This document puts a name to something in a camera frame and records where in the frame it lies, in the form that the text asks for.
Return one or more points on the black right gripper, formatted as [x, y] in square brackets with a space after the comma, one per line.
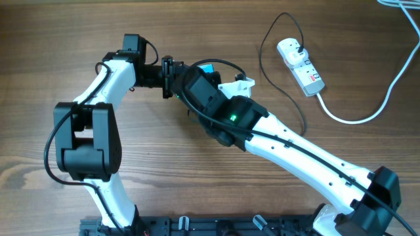
[214, 78]

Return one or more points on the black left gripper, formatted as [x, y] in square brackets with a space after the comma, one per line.
[170, 69]

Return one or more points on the turquoise screen smartphone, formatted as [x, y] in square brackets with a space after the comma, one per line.
[207, 68]

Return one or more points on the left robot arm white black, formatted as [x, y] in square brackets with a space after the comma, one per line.
[84, 147]

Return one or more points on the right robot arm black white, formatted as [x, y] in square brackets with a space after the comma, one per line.
[360, 202]

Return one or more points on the white usb charger plug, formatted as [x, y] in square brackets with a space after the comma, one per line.
[294, 59]

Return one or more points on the white power strip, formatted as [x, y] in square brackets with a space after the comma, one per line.
[306, 75]

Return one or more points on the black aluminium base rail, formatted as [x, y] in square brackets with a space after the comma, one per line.
[189, 226]

